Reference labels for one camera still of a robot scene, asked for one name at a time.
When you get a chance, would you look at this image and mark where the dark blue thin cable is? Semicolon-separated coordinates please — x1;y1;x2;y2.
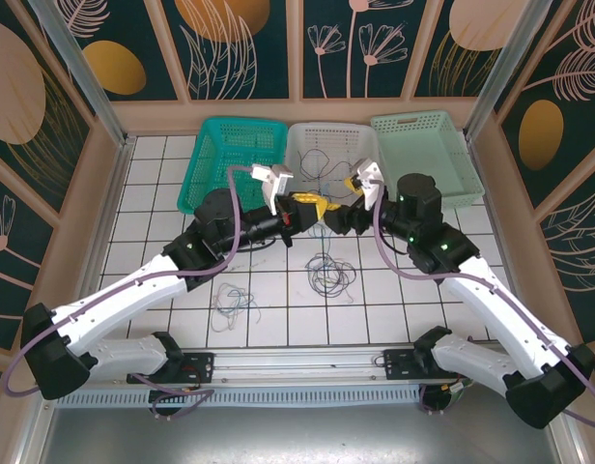
312;179;345;286

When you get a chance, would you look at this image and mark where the white thin cable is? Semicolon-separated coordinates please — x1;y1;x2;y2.
214;289;263;334
211;282;255;334

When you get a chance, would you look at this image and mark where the teal perforated plastic basket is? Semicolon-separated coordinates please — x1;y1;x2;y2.
176;117;289;217

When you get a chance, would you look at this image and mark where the mint green plastic basket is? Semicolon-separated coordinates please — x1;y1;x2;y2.
370;109;486;210

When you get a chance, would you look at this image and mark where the white perforated plastic basket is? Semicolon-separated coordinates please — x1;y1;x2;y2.
283;123;385;214

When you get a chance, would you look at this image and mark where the green controller board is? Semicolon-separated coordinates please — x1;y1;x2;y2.
439;376;474;405

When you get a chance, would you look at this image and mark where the grey metal sheet panel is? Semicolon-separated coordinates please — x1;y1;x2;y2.
34;405;577;464

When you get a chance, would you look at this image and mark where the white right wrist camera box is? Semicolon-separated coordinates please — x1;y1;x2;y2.
348;157;384;213

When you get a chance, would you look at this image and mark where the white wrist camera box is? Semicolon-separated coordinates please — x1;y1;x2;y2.
251;162;295;216
348;157;384;213

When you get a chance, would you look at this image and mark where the left arm purple harness cable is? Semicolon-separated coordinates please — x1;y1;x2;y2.
4;163;255;421

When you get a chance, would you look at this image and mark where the arm purple harness cable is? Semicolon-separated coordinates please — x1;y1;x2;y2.
372;179;595;431
4;163;255;421

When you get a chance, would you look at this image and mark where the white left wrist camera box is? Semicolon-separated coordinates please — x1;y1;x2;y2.
251;162;295;216

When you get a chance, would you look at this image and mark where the right arm purple harness cable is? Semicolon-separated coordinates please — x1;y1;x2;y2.
372;179;595;431

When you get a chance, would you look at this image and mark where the aluminium extrusion rail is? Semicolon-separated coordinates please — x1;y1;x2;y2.
34;342;562;388

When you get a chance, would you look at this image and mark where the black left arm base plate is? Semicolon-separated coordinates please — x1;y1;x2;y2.
127;351;216;386

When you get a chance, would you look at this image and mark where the aluminium frame post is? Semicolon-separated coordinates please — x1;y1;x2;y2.
464;0;555;142
29;0;137;149

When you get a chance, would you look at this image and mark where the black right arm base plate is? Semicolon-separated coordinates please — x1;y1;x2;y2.
382;347;468;383

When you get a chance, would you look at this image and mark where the white slotted cable duct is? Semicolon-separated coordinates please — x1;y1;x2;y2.
53;385;424;411

